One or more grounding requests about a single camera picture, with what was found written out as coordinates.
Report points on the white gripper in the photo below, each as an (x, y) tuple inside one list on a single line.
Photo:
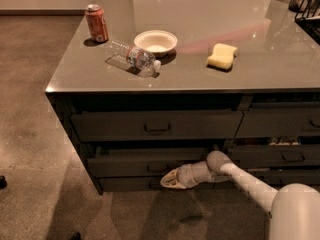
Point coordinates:
[(185, 177)]

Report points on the grey drawer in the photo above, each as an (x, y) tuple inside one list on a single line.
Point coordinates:
[(128, 184), (285, 177), (280, 120), (258, 156), (142, 162), (156, 125)]

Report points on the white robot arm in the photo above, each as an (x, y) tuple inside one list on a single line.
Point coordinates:
[(294, 210)]

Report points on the dark grey counter cabinet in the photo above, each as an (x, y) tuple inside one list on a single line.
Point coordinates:
[(277, 63)]

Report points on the black object at floor bottom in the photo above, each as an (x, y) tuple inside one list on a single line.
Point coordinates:
[(76, 236)]

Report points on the clear plastic water bottle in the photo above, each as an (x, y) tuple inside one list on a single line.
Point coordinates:
[(132, 59)]

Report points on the yellow sponge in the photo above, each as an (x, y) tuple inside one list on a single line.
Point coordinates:
[(222, 56)]

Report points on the white paper bowl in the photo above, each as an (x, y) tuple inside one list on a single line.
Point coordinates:
[(157, 42)]

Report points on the small black floor object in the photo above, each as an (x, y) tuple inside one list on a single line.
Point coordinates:
[(3, 182)]

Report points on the orange soda can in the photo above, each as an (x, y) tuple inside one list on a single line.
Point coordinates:
[(96, 23)]

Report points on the black wire dish rack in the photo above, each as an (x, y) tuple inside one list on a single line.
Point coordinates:
[(307, 16)]

